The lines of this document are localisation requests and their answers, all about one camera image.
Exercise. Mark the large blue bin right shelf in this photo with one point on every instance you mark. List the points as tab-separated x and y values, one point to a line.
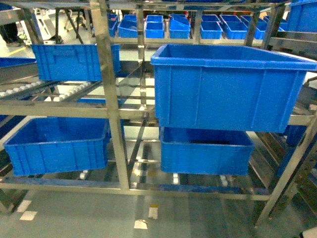
226	87

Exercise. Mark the blue bin upper left shelf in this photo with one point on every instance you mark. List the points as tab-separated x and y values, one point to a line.
67	62

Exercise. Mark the stainless steel shelf rack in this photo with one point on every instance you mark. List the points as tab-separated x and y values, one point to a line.
300	43

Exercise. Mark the blue bin lower right shelf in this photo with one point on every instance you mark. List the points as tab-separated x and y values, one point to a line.
204	151

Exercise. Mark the blue bin lower left shelf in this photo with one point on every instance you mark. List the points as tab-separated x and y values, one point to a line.
57	145

